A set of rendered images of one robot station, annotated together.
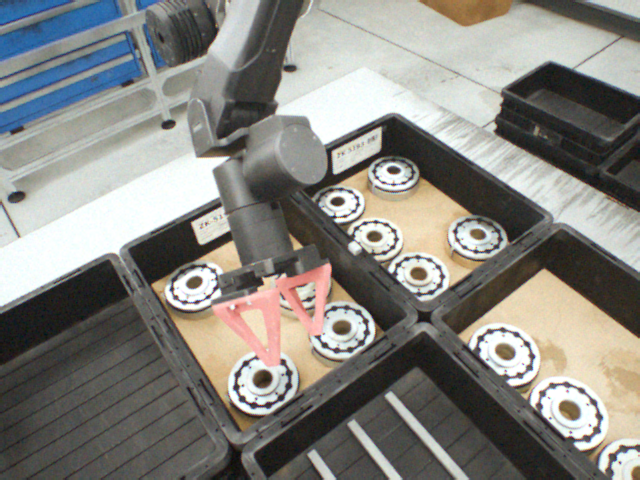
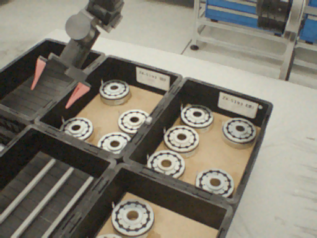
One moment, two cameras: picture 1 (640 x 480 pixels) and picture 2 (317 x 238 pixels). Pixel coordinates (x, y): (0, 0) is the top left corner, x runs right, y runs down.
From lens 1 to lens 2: 0.65 m
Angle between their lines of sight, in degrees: 40
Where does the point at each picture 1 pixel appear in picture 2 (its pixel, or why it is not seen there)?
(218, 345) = (92, 112)
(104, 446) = (38, 102)
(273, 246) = (65, 56)
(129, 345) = not seen: hidden behind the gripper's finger
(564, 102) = not seen: outside the picture
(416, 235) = (204, 160)
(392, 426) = (77, 186)
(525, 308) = (180, 227)
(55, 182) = (213, 53)
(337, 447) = (60, 169)
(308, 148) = (81, 26)
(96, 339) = not seen: hidden behind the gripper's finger
